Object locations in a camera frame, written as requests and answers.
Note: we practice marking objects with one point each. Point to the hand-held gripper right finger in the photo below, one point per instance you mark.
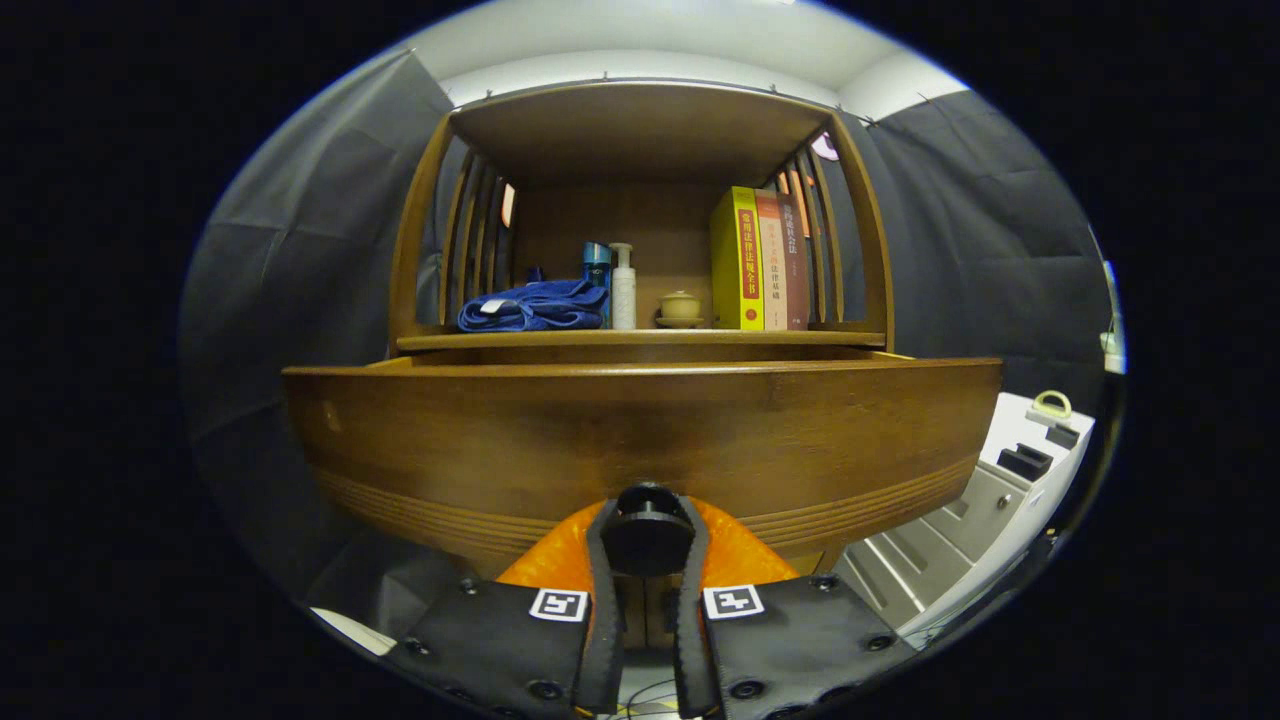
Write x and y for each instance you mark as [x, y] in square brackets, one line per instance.
[800, 640]

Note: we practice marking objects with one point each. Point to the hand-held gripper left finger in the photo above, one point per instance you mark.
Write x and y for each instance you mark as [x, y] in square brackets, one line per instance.
[500, 640]

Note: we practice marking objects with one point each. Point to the curved wooden drawer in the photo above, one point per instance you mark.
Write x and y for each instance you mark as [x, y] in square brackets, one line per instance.
[500, 440]

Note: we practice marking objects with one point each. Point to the white side cabinet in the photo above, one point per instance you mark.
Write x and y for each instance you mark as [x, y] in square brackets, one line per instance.
[960, 520]

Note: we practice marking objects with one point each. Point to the wooden countertop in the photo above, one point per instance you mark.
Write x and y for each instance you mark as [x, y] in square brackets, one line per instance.
[640, 338]

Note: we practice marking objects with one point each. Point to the brown wooden cabinet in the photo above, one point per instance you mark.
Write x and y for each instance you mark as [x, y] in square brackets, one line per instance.
[640, 130]

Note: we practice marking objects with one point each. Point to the black slotted holder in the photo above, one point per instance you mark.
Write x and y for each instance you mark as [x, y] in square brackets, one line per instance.
[1025, 463]

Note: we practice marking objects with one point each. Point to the small black block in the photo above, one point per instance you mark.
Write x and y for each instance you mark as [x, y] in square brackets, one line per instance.
[1062, 436]

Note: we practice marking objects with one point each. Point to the folded blue towel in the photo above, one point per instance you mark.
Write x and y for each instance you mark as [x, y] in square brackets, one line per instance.
[540, 305]

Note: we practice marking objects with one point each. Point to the beige lidded teacup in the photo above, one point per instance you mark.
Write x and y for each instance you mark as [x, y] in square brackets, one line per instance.
[681, 305]

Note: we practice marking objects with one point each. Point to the white pump bottle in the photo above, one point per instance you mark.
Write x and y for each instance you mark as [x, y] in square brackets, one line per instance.
[623, 295]

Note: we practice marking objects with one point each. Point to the brown book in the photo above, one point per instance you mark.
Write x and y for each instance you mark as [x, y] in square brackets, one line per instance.
[797, 270]

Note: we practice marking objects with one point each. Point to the orange and white book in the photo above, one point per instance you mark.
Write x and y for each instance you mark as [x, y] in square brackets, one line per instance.
[772, 270]

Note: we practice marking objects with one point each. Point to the yellow book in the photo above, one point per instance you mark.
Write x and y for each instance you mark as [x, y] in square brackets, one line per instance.
[735, 260]

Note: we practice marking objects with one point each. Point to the teal blue bottle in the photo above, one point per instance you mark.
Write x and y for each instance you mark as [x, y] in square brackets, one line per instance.
[597, 265]

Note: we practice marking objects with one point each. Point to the white wall device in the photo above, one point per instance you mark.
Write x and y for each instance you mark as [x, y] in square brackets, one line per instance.
[1112, 345]

